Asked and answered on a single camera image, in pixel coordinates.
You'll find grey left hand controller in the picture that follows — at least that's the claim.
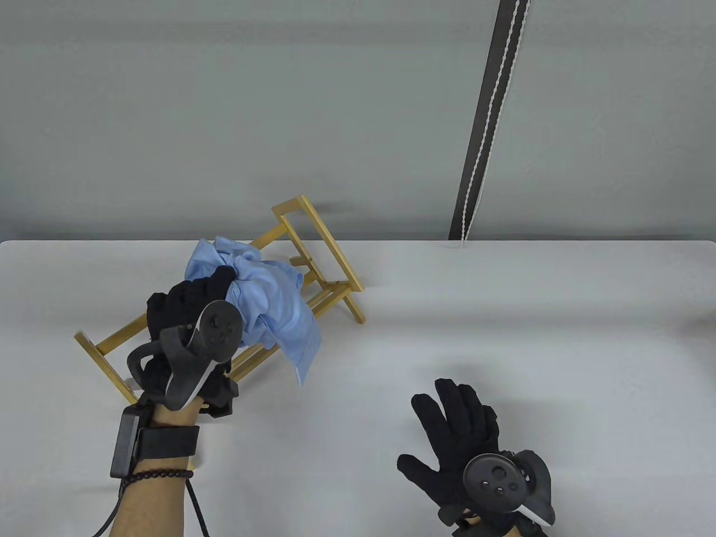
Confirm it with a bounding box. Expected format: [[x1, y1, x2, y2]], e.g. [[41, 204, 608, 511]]
[[126, 300, 244, 412]]

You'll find person's left hand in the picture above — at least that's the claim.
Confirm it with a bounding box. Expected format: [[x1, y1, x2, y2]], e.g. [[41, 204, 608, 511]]
[[139, 266, 242, 418]]

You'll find person's right hand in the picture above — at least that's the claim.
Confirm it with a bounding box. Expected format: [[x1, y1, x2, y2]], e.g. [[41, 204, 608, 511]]
[[397, 378, 555, 537]]

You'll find person's left forearm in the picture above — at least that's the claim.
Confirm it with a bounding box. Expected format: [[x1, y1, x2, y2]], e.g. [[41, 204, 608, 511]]
[[109, 402, 203, 537]]

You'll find dark vertical wall strip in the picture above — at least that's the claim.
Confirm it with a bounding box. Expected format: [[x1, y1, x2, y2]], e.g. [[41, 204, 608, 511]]
[[449, 0, 530, 242]]

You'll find black left wrist camera strap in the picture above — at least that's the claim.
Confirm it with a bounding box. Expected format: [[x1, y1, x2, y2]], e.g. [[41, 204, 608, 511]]
[[110, 406, 201, 479]]

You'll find grey right hand controller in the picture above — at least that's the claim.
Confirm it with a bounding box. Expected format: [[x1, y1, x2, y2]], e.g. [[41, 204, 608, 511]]
[[463, 450, 557, 527]]

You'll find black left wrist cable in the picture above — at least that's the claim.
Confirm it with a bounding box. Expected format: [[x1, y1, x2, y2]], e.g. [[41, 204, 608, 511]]
[[92, 477, 211, 537]]

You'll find black bead bracelet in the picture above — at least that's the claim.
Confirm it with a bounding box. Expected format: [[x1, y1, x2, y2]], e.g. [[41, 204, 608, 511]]
[[120, 468, 195, 488]]

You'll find grey hand controller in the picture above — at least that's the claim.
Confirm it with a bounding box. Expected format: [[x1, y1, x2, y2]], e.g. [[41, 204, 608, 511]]
[[463, 450, 557, 527], [126, 300, 244, 412]]

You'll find wooden book rack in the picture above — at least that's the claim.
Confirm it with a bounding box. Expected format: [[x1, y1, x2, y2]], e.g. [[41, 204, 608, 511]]
[[74, 195, 365, 472]]

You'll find blue long-sleeve shirt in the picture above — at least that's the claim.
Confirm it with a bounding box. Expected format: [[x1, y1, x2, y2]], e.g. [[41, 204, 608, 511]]
[[184, 236, 323, 388]]

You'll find white twisted cord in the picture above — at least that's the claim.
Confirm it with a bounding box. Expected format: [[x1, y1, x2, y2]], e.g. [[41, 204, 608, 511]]
[[460, 0, 530, 249]]

